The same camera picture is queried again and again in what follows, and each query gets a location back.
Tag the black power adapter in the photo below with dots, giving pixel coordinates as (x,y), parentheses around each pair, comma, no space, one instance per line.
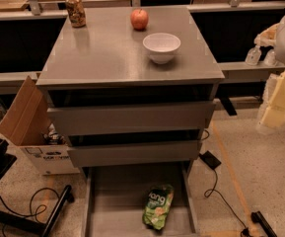
(210,160)

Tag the black floor bar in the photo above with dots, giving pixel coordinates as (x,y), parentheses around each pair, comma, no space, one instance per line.
(257,217)

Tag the grey bottom drawer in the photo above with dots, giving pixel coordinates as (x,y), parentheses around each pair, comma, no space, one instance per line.
(116,197)

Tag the left clear sanitizer bottle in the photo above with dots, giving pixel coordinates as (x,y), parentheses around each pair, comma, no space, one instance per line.
(253,55)

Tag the green rice chip bag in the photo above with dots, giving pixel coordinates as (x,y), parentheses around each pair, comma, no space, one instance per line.
(158,205)

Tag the gold patterned drink can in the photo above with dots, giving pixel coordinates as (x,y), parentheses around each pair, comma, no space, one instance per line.
(76,13)

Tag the cardboard box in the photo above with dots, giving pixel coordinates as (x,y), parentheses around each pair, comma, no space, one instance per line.
(27,125)

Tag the grey drawer cabinet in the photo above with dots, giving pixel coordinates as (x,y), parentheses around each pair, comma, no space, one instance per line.
(106,64)

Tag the clear sanitizer bottle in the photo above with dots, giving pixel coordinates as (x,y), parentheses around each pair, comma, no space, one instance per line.
(253,55)
(270,58)

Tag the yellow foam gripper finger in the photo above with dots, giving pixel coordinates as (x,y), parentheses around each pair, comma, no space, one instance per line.
(271,114)

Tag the black stand base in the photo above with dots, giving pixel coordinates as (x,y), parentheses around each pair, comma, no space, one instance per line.
(34,211)

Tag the right clear sanitizer bottle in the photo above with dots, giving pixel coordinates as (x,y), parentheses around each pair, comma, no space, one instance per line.
(270,58)

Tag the grey middle drawer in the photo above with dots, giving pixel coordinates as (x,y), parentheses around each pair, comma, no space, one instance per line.
(125,154)

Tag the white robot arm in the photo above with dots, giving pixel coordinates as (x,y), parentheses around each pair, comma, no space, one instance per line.
(274,36)

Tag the grey top drawer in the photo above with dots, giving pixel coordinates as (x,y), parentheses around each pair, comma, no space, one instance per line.
(131,118)

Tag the grey drawer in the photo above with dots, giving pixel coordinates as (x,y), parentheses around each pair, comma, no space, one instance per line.
(125,154)
(131,118)
(116,197)

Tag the white bowl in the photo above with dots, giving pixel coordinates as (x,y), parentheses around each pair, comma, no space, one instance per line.
(161,48)

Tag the red apple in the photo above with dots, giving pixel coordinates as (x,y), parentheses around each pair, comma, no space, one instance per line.
(139,19)

